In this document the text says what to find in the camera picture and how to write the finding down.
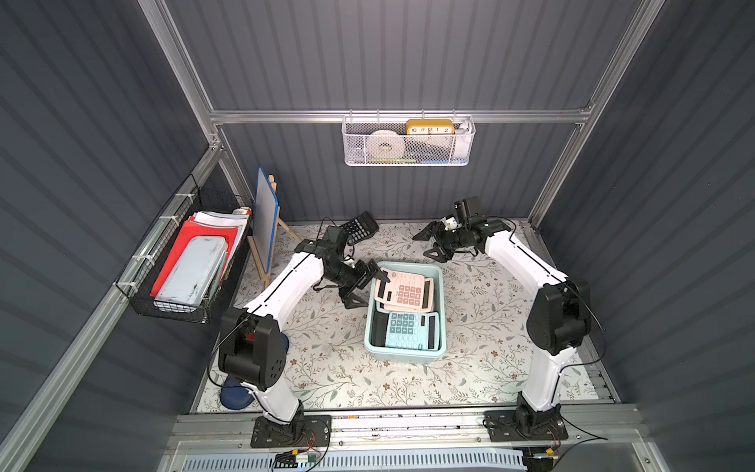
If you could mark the yellow clock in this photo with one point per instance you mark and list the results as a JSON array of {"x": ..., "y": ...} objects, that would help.
[{"x": 428, "y": 126}]

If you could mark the mint green storage box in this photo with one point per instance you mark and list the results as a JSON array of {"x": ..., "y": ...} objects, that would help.
[{"x": 402, "y": 355}]

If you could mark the white wire wall basket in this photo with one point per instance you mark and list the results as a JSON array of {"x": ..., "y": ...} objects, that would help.
[{"x": 433, "y": 150}]

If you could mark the floral table mat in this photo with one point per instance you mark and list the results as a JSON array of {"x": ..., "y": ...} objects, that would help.
[{"x": 487, "y": 360}]

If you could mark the black calculator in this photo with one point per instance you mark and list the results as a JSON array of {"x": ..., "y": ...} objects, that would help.
[
  {"x": 360, "y": 228},
  {"x": 378, "y": 329}
]

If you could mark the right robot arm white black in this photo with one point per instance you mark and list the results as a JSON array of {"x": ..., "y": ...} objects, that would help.
[{"x": 560, "y": 317}]

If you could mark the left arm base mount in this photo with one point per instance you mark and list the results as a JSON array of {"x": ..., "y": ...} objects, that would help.
[{"x": 309, "y": 430}]

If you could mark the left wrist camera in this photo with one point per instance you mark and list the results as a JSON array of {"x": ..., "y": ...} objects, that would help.
[{"x": 336, "y": 238}]

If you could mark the pink calculator back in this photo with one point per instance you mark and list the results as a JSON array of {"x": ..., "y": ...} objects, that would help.
[{"x": 405, "y": 292}]

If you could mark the black wire side basket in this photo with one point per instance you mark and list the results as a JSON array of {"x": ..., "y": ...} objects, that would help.
[{"x": 137, "y": 285}]

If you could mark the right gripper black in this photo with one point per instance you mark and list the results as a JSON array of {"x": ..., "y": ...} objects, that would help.
[{"x": 444, "y": 237}]

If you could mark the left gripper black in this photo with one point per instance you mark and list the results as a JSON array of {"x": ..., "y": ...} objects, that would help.
[{"x": 360, "y": 279}]

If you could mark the white papers in basket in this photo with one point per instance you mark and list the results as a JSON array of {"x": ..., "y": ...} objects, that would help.
[{"x": 238, "y": 219}]

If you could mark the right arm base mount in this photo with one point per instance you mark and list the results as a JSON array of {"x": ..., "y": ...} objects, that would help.
[{"x": 522, "y": 424}]

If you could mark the blue calculator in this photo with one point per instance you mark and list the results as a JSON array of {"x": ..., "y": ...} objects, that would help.
[{"x": 412, "y": 331}]

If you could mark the small circuit board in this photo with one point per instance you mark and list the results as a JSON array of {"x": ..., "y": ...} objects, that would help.
[{"x": 295, "y": 459}]

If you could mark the blue framed whiteboard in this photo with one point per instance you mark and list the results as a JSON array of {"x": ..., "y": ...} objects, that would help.
[{"x": 265, "y": 219}]

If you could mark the white tape roll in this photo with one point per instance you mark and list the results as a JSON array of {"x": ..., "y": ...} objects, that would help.
[{"x": 385, "y": 144}]

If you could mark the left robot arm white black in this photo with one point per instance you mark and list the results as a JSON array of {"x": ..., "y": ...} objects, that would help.
[{"x": 311, "y": 263}]

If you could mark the red folder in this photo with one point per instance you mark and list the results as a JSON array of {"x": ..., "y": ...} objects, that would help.
[{"x": 189, "y": 230}]

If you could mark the navy blue case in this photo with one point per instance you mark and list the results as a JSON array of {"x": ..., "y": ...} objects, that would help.
[{"x": 236, "y": 395}]

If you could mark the white pencil case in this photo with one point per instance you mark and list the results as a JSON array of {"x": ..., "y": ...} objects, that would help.
[{"x": 193, "y": 276}]

